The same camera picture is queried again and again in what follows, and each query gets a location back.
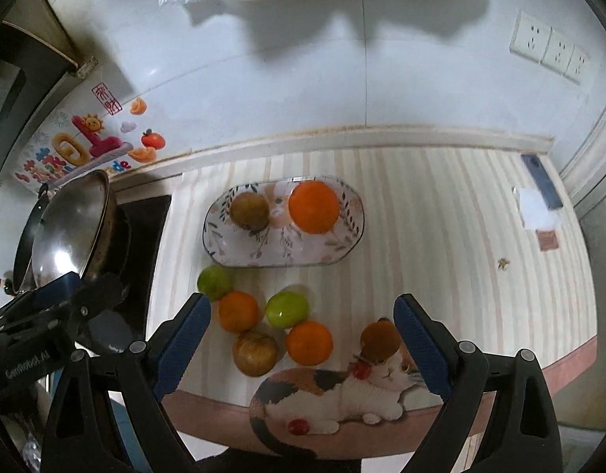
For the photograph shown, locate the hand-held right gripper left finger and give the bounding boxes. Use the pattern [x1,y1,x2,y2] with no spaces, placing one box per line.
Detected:
[39,292,212,473]

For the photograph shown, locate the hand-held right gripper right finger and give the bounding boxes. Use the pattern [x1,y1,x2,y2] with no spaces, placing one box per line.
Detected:
[392,293,565,473]

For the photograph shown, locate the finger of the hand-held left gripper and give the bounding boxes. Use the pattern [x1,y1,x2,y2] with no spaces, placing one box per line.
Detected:
[61,272,126,342]
[17,273,85,312]

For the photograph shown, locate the dark brown round fruit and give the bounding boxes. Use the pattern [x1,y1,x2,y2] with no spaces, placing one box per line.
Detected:
[360,318,402,358]

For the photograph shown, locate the small orange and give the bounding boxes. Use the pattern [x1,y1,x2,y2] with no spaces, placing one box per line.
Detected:
[286,320,334,366]
[218,291,261,333]

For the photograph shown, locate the yellow brown apple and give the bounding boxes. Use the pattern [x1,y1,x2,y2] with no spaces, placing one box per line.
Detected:
[233,330,279,376]

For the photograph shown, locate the floral oval plate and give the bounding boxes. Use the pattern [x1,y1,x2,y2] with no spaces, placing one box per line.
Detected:
[203,176,366,268]

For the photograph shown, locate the black frying pan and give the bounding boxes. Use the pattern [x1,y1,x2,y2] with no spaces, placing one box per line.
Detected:
[12,184,52,291]

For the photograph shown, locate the dark cooking pot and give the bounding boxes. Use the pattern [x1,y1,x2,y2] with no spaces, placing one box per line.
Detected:
[86,197,133,287]

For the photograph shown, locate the stainless steel pot with lid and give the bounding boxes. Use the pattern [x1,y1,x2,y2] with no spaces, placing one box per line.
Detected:
[31,170,119,289]

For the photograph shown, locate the black stove top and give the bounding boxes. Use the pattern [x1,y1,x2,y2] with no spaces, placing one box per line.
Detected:
[86,194,173,356]

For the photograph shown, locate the striped cat print mat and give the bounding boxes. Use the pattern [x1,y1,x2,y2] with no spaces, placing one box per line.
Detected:
[145,145,599,456]

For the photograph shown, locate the brown green round fruit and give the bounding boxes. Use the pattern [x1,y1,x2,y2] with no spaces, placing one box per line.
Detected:
[229,191,270,231]

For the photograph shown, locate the dark clothing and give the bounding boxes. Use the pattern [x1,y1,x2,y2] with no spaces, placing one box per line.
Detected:
[199,446,407,473]

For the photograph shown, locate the white folded paper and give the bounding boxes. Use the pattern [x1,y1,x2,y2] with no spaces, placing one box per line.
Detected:
[512,186,562,231]

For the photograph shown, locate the large orange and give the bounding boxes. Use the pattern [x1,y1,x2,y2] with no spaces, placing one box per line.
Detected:
[288,181,341,235]

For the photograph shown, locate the frosted glass door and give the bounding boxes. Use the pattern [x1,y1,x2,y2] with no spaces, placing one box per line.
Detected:
[576,108,606,356]

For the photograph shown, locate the black range hood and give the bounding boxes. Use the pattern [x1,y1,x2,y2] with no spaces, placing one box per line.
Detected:
[0,0,99,188]

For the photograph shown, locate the blue smartphone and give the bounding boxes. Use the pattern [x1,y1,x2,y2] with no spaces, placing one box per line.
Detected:
[520,153,565,210]

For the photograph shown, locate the colourful wall stickers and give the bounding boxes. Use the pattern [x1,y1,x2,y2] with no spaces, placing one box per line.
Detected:
[14,84,166,188]

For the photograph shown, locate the white wall socket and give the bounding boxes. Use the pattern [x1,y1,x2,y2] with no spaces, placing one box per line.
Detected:
[510,10,551,62]
[542,30,577,76]
[564,45,592,84]

